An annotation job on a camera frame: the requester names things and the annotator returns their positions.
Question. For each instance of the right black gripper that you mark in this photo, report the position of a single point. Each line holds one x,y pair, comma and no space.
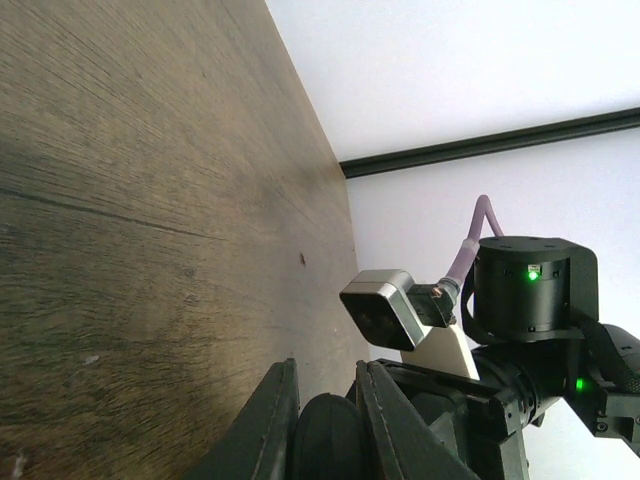
478,422

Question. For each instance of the black aluminium frame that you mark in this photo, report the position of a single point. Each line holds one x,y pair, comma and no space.
566,130

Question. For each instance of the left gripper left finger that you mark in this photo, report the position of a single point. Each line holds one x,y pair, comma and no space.
256,445

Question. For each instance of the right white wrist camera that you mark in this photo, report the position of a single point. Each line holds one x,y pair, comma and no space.
393,311

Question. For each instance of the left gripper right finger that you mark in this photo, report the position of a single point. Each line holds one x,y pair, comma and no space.
402,445

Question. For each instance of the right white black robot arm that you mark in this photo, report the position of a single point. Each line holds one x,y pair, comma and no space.
485,351

